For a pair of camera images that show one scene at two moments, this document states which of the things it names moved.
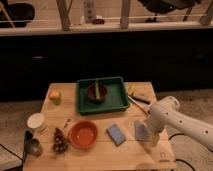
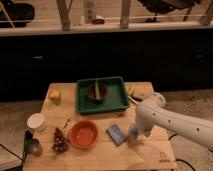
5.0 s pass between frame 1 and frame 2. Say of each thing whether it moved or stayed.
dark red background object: stayed
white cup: stayed
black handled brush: stayed
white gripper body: moved
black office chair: stayed
